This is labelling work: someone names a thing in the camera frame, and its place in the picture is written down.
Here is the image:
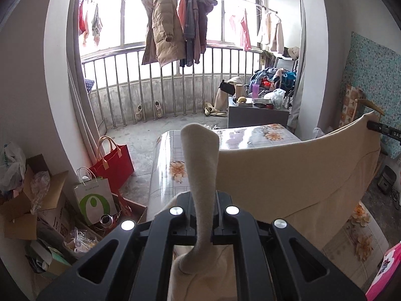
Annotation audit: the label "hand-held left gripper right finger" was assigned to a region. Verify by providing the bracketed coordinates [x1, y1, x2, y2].
[213, 191, 367, 301]

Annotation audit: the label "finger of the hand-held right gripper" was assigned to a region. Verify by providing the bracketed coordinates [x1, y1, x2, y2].
[366, 120, 392, 137]

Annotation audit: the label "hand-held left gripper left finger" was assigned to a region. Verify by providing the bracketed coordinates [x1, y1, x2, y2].
[36, 191, 199, 301]

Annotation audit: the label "beige zip jacket black trim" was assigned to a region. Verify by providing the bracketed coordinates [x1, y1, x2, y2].
[167, 114, 381, 301]

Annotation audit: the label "pile of colourful clothes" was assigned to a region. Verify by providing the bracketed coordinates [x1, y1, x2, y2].
[249, 67, 296, 92]

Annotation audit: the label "hanging small clothes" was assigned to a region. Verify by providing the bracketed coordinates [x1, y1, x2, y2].
[78, 0, 104, 48]

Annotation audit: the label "wooden chair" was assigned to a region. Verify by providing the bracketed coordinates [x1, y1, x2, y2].
[355, 99, 386, 117]

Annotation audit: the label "small black heater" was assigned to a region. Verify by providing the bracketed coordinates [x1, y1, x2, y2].
[377, 166, 397, 195]

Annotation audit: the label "white paper bag green print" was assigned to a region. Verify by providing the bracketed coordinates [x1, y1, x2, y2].
[73, 167, 118, 226]

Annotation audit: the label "red tote bag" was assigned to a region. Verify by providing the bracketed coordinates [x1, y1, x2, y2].
[89, 135, 135, 192]

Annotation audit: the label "wheelchair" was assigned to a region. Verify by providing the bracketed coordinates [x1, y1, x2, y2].
[276, 58, 299, 107]

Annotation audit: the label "crumpled clear plastic bag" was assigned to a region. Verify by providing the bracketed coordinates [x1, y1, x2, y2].
[64, 229, 97, 253]

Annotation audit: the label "grey window curtain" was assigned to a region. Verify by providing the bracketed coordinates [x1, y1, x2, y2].
[67, 0, 107, 170]
[286, 0, 308, 130]

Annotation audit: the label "grey cabinet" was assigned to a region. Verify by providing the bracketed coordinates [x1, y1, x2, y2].
[228, 97, 290, 129]

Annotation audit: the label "beige high heel shoes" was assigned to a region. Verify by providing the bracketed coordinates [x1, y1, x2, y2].
[204, 103, 228, 117]

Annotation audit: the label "beige bag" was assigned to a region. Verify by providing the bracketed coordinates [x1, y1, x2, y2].
[214, 77, 244, 112]

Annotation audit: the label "green carton box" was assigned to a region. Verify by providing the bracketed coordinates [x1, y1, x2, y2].
[27, 240, 74, 278]

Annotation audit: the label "pink floral blanket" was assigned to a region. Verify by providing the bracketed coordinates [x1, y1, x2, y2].
[365, 241, 401, 301]

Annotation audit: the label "metal balcony railing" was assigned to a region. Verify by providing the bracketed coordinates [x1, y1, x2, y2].
[81, 45, 264, 129]

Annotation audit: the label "hanging cream garment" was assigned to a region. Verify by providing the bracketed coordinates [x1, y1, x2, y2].
[257, 11, 284, 55]

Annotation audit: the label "crumpled clear plastic wrap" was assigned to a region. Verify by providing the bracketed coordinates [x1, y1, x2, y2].
[30, 171, 51, 214]

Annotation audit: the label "open cardboard box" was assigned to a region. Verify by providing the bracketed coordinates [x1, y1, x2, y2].
[0, 154, 76, 242]

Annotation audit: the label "hanging pink garment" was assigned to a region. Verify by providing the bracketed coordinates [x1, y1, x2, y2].
[229, 8, 253, 52]

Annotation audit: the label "white plastic bag green print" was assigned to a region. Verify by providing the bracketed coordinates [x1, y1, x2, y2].
[0, 141, 27, 195]

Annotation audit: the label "hanging khaki puffer coat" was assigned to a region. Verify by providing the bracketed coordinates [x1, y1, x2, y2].
[141, 0, 186, 68]

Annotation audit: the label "hanging dark jackets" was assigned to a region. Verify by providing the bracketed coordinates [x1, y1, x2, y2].
[177, 0, 218, 67]

